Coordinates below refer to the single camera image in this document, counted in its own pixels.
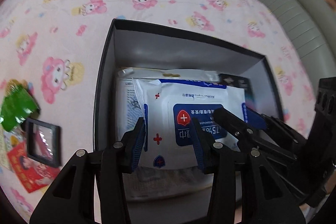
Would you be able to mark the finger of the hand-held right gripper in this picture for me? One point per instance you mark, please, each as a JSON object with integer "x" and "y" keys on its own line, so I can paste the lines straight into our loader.
{"x": 256, "y": 120}
{"x": 231, "y": 123}

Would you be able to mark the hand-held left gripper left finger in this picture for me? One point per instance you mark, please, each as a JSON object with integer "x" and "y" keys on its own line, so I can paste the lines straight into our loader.
{"x": 138, "y": 146}

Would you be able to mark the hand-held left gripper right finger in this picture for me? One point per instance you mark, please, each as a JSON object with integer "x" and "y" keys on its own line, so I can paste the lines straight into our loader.
{"x": 199, "y": 151}

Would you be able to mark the small black colourful box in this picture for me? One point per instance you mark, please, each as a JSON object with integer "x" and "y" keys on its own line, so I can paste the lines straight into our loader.
{"x": 239, "y": 87}

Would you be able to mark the white wet wipes pack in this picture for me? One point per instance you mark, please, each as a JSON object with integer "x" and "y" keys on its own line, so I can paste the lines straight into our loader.
{"x": 160, "y": 108}

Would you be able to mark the white printed packet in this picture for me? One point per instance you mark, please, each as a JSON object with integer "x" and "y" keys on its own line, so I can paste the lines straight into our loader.
{"x": 126, "y": 103}

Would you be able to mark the black cardboard box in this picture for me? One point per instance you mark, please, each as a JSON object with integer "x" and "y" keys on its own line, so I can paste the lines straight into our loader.
{"x": 110, "y": 69}

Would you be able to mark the black framed square lens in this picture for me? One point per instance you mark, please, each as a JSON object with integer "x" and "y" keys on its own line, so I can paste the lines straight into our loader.
{"x": 43, "y": 142}

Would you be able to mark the red cartoon packet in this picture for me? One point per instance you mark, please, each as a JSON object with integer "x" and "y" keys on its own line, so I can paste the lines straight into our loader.
{"x": 29, "y": 170}

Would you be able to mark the green foil packet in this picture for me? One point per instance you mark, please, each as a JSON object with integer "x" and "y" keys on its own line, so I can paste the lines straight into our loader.
{"x": 15, "y": 108}

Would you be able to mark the pink printed blanket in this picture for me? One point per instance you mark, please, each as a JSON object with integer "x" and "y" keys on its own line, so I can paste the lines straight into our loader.
{"x": 78, "y": 3}

